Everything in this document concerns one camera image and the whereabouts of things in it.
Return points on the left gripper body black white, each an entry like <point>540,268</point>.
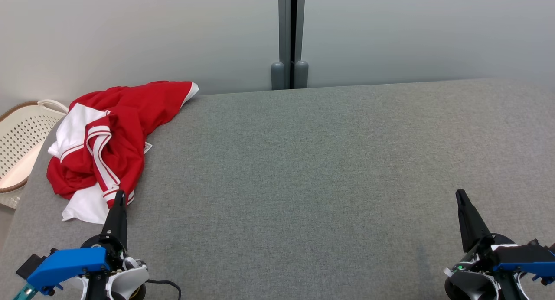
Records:
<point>125,282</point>

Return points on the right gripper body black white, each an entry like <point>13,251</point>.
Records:
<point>470,287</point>

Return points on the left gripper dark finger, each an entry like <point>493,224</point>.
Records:
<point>116,222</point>

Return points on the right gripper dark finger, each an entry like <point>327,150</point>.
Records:
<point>470,224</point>

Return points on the red white striped T-shirt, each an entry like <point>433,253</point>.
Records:
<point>108,161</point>

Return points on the red shorts with white trim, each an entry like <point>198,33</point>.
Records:
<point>151,102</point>

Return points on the white perforated laundry basket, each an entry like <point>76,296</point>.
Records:
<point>24,139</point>

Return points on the right blue camera mount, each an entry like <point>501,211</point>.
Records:
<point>527,269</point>

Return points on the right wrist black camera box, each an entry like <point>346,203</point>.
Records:
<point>540,250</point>

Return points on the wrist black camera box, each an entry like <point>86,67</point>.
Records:
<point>31,266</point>
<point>540,250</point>

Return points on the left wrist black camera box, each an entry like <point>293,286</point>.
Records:
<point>31,266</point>

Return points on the grey partition post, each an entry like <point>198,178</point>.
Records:
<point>289,40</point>

